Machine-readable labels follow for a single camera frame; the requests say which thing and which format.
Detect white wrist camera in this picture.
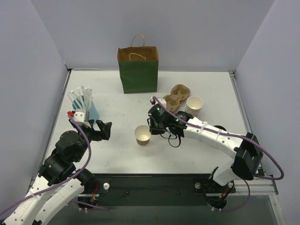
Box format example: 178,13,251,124
67,109,91,127
150,96,167,108

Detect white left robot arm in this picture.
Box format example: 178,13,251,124
3,119,112,225

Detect brown pulp cup carrier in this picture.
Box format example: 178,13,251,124
163,84,191,113

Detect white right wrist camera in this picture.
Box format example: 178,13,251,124
150,96,167,108

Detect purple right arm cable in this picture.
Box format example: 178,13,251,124
153,96,285,180

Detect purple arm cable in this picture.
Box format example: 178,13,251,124
0,117,91,211
153,96,285,180

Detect brown paper coffee cup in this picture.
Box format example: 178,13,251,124
134,125,152,146

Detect aluminium frame rail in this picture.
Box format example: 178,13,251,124
233,177,278,195

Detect stack of paper cups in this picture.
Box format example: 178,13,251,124
185,96,203,116

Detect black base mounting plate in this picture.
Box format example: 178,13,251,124
76,173,236,207

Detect blue straw holder cup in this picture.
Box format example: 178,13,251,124
72,100,99,123

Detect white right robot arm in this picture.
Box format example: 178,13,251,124
147,104,263,191

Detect green paper bag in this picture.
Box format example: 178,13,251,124
117,39,159,94

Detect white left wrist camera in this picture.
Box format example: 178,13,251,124
67,109,91,127

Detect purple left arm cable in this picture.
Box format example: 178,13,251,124
0,117,91,211

